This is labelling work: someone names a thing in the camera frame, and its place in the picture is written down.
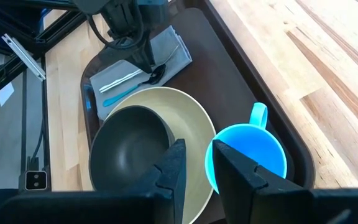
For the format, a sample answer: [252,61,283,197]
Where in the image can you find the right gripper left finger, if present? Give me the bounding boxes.
[126,139,188,224]

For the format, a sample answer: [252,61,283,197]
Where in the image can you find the cream round plate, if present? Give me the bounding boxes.
[106,86,218,224]

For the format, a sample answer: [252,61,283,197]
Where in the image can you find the small silver black camera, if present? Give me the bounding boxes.
[24,169,48,192]

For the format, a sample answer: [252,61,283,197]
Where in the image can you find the brown plastic tray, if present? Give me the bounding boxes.
[80,0,316,224]

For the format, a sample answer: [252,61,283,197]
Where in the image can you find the silver fork patterned handle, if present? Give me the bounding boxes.
[99,43,180,93]

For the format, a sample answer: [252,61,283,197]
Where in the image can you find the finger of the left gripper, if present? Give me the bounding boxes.
[143,30,155,74]
[129,37,145,68]

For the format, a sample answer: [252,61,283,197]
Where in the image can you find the silver aluminium extrusion bar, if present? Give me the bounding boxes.
[1,32,47,82]

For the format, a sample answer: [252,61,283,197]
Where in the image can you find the white paper sheet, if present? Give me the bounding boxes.
[0,81,16,107]

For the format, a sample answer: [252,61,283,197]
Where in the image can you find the grey cloth napkin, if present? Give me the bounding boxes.
[89,25,194,121]

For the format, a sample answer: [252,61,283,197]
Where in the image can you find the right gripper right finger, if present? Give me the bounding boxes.
[213,139,315,224]

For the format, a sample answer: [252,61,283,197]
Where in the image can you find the spoon with teal handle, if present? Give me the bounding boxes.
[102,63,167,108]

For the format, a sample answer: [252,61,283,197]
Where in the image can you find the blue plastic mug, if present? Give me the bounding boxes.
[204,101,288,195]

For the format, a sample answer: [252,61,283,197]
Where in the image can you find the dark grey bowl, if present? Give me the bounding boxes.
[88,105,176,192]

